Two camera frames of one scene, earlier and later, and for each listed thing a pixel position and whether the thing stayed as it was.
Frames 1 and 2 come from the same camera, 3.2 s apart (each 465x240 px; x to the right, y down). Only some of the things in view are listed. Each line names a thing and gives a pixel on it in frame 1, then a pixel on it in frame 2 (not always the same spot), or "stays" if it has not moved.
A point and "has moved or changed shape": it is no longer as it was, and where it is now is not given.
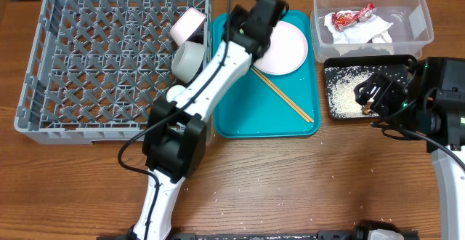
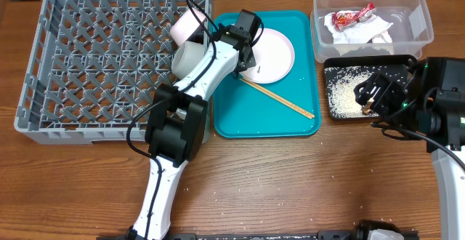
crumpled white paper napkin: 370,30 stays
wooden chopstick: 277,92 has moved or changed shape
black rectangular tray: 341,74 stays
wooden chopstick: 311,119 -> 277,97
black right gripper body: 380,92 stays
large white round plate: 287,52 has moved or changed shape
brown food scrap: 366,109 stays
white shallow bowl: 186,25 stays
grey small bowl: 186,60 stays
